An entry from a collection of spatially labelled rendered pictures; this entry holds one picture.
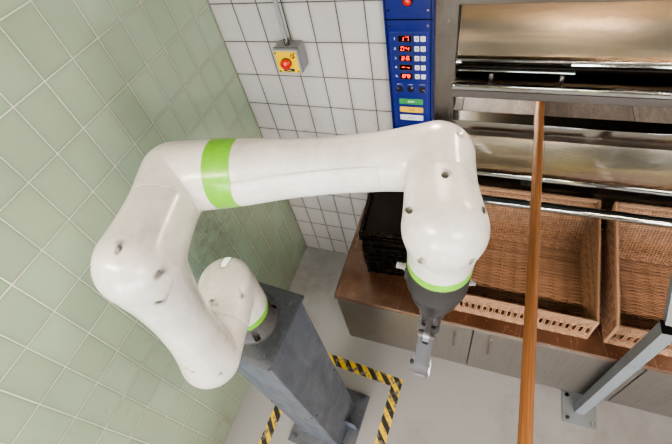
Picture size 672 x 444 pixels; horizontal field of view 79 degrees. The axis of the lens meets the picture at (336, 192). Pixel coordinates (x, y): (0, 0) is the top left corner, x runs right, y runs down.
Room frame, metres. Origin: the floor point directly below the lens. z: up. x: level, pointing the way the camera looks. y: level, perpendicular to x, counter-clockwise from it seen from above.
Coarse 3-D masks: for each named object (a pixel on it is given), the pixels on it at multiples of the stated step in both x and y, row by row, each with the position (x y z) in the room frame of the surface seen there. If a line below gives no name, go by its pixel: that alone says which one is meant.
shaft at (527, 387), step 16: (528, 240) 0.58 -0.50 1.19; (528, 256) 0.53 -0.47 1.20; (528, 272) 0.48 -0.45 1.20; (528, 288) 0.44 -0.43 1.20; (528, 304) 0.40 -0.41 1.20; (528, 320) 0.36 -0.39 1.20; (528, 336) 0.32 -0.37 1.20; (528, 352) 0.29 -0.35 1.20; (528, 368) 0.25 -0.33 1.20; (528, 384) 0.22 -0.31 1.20; (528, 400) 0.19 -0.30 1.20; (528, 416) 0.16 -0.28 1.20; (528, 432) 0.13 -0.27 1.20
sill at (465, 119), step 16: (464, 112) 1.19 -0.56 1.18; (480, 112) 1.17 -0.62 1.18; (480, 128) 1.12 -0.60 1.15; (496, 128) 1.09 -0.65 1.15; (512, 128) 1.06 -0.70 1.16; (528, 128) 1.04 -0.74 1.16; (544, 128) 1.01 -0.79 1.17; (560, 128) 0.99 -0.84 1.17; (576, 128) 0.96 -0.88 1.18; (592, 128) 0.94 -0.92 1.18; (608, 128) 0.92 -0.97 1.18; (624, 128) 0.91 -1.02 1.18; (640, 128) 0.89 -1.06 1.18; (656, 128) 0.87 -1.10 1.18
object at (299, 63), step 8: (280, 40) 1.47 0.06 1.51; (296, 40) 1.44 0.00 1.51; (280, 48) 1.41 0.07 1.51; (288, 48) 1.40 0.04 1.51; (296, 48) 1.38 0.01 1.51; (304, 48) 1.43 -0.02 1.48; (280, 56) 1.40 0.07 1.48; (288, 56) 1.39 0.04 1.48; (296, 56) 1.38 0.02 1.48; (304, 56) 1.42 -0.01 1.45; (296, 64) 1.38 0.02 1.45; (304, 64) 1.40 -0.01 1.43; (280, 72) 1.42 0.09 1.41; (288, 72) 1.40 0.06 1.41; (296, 72) 1.38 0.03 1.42
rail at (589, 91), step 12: (456, 84) 1.04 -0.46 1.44; (468, 84) 1.02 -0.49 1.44; (480, 84) 1.01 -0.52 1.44; (492, 84) 0.99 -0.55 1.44; (504, 84) 0.98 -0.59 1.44; (516, 84) 0.96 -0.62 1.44; (612, 96) 0.83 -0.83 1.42; (624, 96) 0.81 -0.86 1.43; (636, 96) 0.80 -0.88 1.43; (648, 96) 0.78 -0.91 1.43; (660, 96) 0.77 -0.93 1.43
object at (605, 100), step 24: (456, 72) 1.16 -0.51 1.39; (576, 72) 1.01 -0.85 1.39; (600, 72) 0.98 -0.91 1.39; (624, 72) 0.96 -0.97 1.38; (648, 72) 0.93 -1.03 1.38; (456, 96) 1.03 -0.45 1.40; (480, 96) 0.99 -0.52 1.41; (504, 96) 0.96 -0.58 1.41; (528, 96) 0.93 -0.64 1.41; (552, 96) 0.90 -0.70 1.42; (576, 96) 0.87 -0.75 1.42; (600, 96) 0.84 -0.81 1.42
